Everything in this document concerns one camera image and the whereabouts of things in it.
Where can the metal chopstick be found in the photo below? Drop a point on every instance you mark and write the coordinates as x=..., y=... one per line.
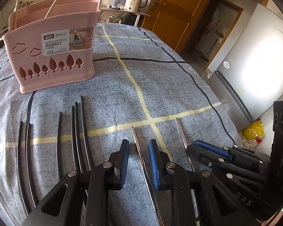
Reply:
x=183, y=137
x=138, y=153

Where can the metal kitchen table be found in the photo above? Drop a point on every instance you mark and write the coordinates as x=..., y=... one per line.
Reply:
x=141, y=14

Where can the white electric kettle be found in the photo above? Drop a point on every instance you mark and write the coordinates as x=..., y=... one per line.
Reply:
x=132, y=2

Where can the silver refrigerator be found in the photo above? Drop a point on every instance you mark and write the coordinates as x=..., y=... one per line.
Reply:
x=250, y=63

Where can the pink plastic chopstick basket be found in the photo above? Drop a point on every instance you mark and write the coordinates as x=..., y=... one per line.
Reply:
x=61, y=75

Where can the clear plastic container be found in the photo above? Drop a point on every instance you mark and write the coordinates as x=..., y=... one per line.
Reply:
x=115, y=1

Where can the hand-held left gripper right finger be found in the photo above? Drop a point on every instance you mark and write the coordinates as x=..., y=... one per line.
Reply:
x=153, y=164

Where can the set of black chopsticks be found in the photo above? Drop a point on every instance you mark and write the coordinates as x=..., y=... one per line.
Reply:
x=58, y=146

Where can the wooden door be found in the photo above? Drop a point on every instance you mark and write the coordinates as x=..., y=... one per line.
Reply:
x=174, y=16

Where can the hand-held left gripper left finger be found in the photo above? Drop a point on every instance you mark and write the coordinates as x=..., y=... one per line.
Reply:
x=125, y=160

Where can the yellow plastic bag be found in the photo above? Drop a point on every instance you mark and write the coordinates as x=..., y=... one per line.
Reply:
x=253, y=129

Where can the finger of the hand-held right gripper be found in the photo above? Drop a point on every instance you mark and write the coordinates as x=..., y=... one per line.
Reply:
x=226, y=168
x=212, y=149

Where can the wooden door frame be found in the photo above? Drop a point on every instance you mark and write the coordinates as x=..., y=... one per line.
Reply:
x=238, y=14

